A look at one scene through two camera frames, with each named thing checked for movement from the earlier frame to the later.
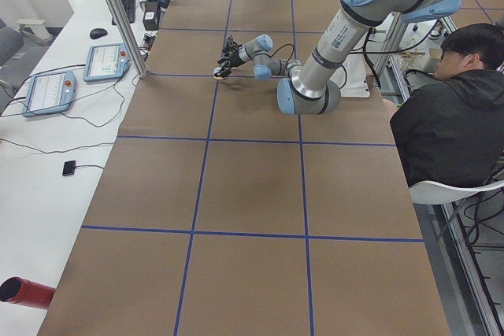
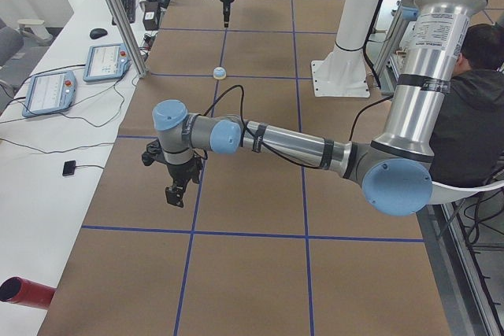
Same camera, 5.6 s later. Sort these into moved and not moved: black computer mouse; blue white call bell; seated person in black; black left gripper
Moved: black left gripper
Not moved: seated person in black; black computer mouse; blue white call bell
